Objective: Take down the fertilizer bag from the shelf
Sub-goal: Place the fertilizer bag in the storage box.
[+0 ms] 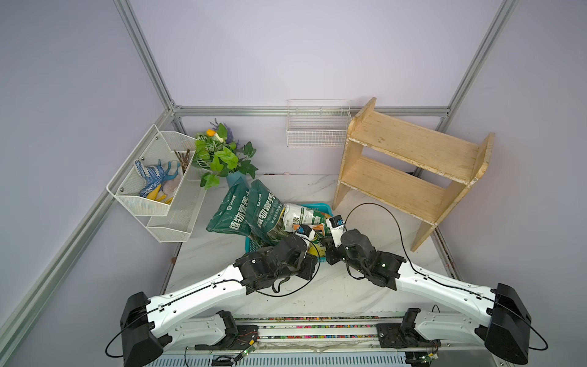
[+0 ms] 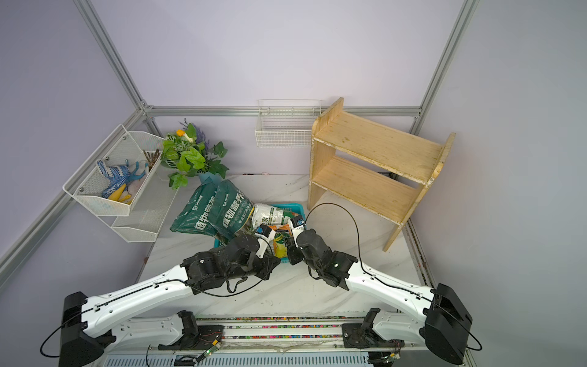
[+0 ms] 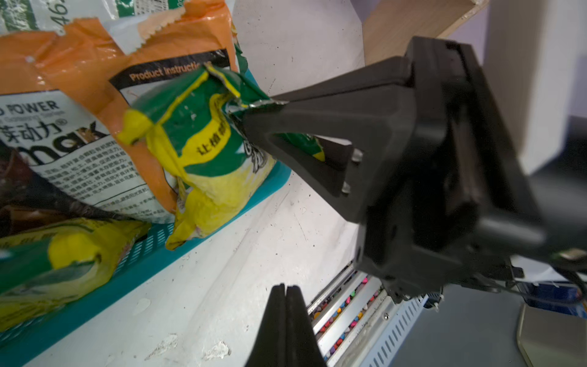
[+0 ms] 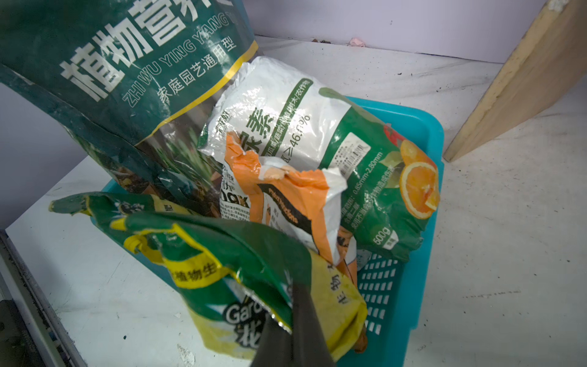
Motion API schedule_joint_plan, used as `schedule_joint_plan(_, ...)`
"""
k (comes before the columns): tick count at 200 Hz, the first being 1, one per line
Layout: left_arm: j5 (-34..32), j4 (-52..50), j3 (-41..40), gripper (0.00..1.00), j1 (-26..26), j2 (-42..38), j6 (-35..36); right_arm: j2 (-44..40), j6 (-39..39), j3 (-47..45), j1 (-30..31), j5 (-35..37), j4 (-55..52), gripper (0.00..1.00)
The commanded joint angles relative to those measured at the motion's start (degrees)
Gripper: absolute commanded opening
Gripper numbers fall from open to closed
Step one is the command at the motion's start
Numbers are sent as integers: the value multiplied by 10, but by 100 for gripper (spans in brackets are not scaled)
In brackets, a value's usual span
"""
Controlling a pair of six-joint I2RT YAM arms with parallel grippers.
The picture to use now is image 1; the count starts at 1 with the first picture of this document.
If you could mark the dark green soil bag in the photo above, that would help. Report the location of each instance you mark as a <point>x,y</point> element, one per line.
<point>264,214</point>
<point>230,218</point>

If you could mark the teal vase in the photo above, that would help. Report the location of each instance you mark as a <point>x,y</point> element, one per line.
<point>235,177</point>

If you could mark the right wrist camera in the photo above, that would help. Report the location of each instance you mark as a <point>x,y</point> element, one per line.
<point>336,225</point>

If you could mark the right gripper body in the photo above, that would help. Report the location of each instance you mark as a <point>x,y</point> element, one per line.
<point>334,254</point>

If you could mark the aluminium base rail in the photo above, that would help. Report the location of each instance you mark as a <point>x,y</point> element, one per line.
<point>318,341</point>

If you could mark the green white tall bag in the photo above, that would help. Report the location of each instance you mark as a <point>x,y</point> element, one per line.
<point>296,214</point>

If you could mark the orange small bag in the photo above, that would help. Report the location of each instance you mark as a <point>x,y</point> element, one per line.
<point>319,229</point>

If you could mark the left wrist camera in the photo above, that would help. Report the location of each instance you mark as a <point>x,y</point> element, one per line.
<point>306,233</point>

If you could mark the white mesh tiered rack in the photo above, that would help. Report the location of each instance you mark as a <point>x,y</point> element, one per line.
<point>173,220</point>

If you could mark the blue knitted glove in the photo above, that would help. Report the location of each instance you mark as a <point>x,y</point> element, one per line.
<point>154,175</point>

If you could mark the yellow toy in rack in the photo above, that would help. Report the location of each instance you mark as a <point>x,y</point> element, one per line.
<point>157,194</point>

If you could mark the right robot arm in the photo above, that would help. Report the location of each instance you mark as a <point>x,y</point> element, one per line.
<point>494,317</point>

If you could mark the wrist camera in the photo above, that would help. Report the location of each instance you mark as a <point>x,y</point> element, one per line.
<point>336,225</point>
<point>306,233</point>

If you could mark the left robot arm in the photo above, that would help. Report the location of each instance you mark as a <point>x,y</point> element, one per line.
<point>149,326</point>

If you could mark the teal plastic basket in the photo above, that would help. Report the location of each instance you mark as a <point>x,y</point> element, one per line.
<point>318,206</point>

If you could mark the white wire wall basket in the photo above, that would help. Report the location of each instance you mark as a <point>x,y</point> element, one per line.
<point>317,123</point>

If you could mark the artificial green plant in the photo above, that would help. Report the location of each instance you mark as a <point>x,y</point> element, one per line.
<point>220,155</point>

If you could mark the brown twigs bundle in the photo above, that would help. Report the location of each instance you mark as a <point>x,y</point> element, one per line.
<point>184,159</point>

